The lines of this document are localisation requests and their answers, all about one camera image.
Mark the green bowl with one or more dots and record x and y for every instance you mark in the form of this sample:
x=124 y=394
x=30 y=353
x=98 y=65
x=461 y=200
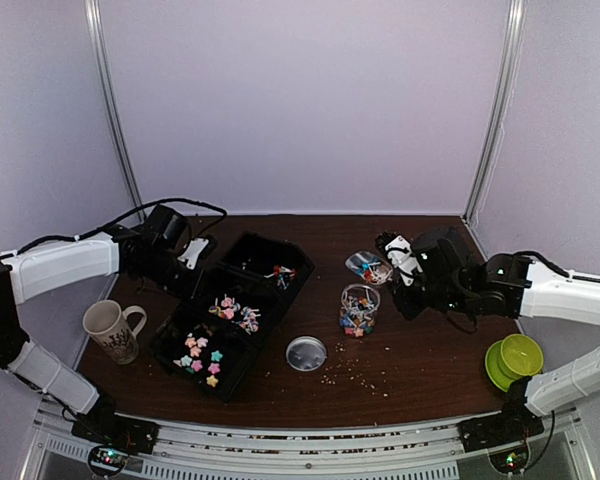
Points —
x=519 y=356

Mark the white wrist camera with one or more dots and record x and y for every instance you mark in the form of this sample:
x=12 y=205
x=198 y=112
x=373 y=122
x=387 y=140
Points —
x=197 y=249
x=397 y=251

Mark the green saucer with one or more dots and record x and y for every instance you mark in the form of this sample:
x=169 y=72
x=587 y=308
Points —
x=495 y=368

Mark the silver metal jar lid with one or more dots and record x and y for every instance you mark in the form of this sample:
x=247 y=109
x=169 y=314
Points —
x=306 y=353

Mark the black three-compartment candy tray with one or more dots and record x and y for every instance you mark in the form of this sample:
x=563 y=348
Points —
x=213 y=339

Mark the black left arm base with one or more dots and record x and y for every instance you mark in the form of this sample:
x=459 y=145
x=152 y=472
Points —
x=117 y=438

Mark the silver metal scoop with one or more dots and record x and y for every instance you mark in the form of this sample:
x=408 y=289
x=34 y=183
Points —
x=370 y=267

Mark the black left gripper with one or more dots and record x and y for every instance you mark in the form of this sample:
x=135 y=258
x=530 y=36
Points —
x=191 y=287

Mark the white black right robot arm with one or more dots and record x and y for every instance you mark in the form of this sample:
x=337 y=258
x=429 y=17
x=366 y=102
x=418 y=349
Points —
x=437 y=270

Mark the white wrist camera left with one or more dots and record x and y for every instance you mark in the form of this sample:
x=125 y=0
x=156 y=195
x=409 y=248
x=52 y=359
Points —
x=197 y=249

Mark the aluminium corner post right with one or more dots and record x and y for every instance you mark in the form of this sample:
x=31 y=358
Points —
x=502 y=97

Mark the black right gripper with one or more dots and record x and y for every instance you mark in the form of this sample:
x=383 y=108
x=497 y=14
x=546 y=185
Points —
x=408 y=307

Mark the clear plastic jar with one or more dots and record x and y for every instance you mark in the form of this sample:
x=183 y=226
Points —
x=358 y=309

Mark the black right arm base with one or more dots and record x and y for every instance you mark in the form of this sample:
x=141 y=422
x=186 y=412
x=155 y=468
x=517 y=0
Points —
x=505 y=434

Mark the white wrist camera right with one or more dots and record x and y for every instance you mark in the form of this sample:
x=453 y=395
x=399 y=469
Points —
x=397 y=251

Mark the aluminium corner post left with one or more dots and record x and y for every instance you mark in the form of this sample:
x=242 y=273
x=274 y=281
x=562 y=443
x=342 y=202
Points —
x=97 y=36

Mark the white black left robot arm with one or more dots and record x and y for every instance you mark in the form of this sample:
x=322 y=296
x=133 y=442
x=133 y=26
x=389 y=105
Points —
x=148 y=250

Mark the aluminium corner post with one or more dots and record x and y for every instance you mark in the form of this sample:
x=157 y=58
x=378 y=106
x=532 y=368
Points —
x=502 y=97
x=97 y=36

